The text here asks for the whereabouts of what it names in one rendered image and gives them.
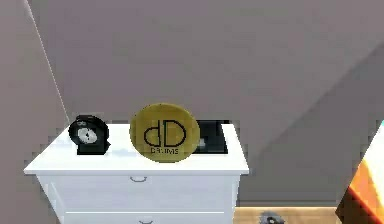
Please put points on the black round alarm clock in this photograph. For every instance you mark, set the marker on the black round alarm clock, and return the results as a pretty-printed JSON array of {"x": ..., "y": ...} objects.
[{"x": 87, "y": 134}]

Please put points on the yellow round disc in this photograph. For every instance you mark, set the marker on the yellow round disc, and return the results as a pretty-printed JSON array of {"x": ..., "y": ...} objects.
[{"x": 164, "y": 133}]

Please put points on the black flat box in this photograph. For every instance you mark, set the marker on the black flat box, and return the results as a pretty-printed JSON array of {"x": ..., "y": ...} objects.
[{"x": 213, "y": 140}]

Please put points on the white chest of drawers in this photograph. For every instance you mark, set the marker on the white chest of drawers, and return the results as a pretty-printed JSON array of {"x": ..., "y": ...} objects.
[{"x": 133, "y": 186}]

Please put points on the small grey floor object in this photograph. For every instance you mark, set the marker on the small grey floor object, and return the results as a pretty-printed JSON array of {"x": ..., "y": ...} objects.
[{"x": 271, "y": 218}]

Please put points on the orange and white bed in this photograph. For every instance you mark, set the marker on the orange and white bed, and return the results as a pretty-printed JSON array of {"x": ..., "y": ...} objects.
[{"x": 366, "y": 190}]

